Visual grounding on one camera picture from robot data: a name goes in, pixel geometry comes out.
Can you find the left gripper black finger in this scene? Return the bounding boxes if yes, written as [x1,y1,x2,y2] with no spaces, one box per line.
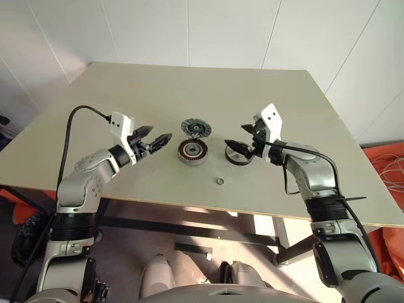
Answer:
[134,125,155,138]
[145,133,173,155]

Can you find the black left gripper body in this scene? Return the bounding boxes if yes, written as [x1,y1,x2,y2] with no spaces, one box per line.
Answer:
[128,131,152,158]

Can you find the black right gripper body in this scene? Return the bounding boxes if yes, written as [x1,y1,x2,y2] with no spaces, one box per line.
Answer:
[249,118,269,158]

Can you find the stator with copper windings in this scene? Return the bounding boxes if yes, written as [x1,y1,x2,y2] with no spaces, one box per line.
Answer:
[176,140,208,165]

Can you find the silver motor cover circuit board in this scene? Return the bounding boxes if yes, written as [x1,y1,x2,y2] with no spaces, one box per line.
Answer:
[180,117,212,139]

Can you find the black flat floor bar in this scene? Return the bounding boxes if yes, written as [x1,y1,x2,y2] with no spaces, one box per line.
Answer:
[174,242,213,255]

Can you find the black zip tie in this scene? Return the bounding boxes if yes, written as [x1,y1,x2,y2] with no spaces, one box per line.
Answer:
[334,194,367,203]

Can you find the beige robot left leg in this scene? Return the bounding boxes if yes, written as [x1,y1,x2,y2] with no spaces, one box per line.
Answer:
[140,254,176,297]

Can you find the beige robot leg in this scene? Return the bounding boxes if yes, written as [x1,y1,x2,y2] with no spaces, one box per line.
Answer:
[140,254,176,297]
[220,261,272,290]

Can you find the beige robot right leg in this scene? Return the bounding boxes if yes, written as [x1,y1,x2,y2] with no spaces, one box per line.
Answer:
[220,261,272,290]

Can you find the orange fabric cushion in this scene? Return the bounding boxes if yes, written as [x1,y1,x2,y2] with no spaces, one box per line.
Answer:
[0,186,61,225]
[362,146,404,303]

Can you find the black speckled rounded object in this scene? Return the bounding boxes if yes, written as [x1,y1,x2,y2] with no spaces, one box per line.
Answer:
[11,208,54,269]

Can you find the grey robot torso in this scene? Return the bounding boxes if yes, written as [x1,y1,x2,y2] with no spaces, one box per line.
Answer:
[135,283,278,303]

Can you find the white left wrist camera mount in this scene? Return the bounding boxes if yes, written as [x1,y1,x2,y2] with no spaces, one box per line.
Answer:
[109,111,136,157]

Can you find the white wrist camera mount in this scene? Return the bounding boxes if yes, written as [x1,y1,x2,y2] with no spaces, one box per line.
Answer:
[109,111,136,157]
[252,103,283,163]

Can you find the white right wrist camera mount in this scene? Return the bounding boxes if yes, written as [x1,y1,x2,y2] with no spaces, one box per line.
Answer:
[252,103,283,163]

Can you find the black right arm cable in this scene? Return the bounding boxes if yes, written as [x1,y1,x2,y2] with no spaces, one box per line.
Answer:
[257,140,379,274]

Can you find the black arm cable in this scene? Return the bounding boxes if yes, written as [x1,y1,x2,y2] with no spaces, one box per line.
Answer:
[11,105,112,303]
[257,140,379,274]

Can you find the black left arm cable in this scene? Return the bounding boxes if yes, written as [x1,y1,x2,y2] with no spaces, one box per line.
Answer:
[11,105,112,303]

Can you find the black metal table frame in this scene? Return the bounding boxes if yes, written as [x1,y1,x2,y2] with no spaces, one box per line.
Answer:
[0,184,319,269]

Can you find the thin white cord tangle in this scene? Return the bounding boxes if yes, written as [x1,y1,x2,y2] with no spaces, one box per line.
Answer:
[371,153,404,212]

